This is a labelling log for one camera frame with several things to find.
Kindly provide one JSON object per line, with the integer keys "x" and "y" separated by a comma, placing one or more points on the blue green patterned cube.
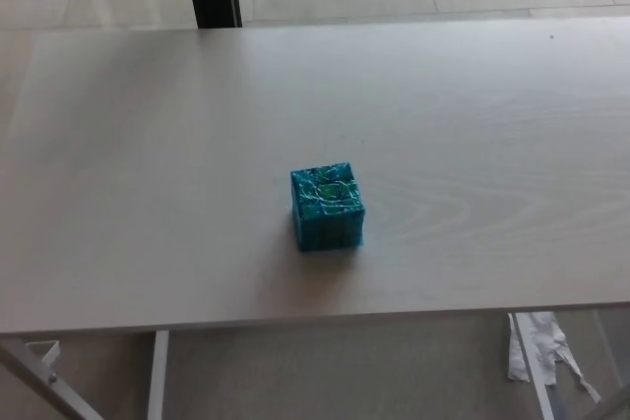
{"x": 327, "y": 206}

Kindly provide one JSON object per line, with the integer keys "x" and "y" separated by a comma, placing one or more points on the white upright table leg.
{"x": 157, "y": 376}

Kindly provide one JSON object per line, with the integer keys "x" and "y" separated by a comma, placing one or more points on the white torn paper scrap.
{"x": 546, "y": 341}

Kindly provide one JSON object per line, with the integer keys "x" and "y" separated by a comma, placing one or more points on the white slanted table leg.
{"x": 544, "y": 405}

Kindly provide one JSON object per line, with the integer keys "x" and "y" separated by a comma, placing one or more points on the white diagonal table brace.
{"x": 58, "y": 390}

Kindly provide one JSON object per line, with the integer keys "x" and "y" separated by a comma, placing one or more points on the white metal table bracket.
{"x": 52, "y": 351}

